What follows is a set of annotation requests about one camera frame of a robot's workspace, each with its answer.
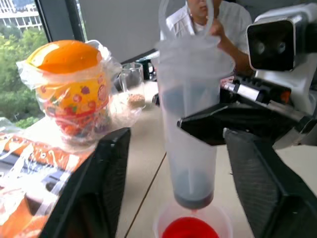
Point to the person in white shirt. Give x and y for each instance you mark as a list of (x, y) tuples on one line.
[(235, 19)]

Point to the clear glass mug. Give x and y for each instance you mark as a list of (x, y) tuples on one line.
[(132, 77)]

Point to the dark green mug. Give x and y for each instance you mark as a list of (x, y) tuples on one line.
[(146, 67)]

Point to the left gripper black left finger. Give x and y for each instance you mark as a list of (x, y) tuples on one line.
[(89, 193)]

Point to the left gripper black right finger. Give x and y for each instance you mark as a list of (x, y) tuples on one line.
[(270, 193)]

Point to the person's left hand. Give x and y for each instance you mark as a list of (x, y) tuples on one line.
[(217, 29)]

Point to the white building outside window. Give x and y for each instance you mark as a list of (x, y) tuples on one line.
[(19, 13)]

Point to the orange lidded printed plastic jug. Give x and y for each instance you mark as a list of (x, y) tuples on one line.
[(71, 86)]

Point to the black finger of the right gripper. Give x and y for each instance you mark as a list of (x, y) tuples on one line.
[(156, 99)]

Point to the orange printed plastic package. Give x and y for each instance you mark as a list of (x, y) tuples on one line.
[(22, 178)]

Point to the orange lidded colourful cup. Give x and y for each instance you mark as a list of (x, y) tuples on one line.
[(123, 111)]

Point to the dark window frame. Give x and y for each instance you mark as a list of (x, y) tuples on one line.
[(59, 19)]

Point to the translucent plastic cup carrier bag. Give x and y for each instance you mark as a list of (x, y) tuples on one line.
[(188, 138)]

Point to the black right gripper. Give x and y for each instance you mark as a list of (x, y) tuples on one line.
[(262, 95)]

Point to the clear cup with red liquid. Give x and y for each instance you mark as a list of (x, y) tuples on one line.
[(190, 228)]

